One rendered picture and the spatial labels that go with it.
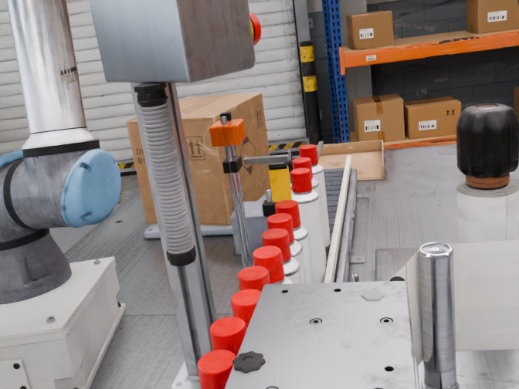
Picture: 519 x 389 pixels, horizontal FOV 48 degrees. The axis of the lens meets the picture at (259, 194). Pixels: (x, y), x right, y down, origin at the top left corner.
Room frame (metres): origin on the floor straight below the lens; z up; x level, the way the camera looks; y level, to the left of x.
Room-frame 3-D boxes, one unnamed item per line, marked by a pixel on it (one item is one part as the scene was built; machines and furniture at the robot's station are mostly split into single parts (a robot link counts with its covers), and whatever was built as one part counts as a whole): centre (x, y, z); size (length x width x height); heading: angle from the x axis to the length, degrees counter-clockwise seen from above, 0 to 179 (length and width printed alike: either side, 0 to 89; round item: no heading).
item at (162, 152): (0.63, 0.10, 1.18); 0.04 x 0.04 x 0.21
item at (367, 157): (1.74, -0.27, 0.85); 0.30 x 0.26 x 0.04; 167
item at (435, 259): (0.59, -0.19, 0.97); 0.05 x 0.05 x 0.19
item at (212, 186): (1.49, 0.13, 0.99); 0.30 x 0.24 x 0.27; 155
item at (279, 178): (0.82, -0.03, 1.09); 0.03 x 0.01 x 0.06; 77
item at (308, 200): (0.91, -0.07, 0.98); 0.05 x 0.05 x 0.20
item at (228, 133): (0.82, 0.00, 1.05); 0.10 x 0.04 x 0.33; 77
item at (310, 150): (1.06, -0.10, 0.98); 0.05 x 0.05 x 0.20
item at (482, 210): (0.78, -0.32, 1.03); 0.09 x 0.09 x 0.30
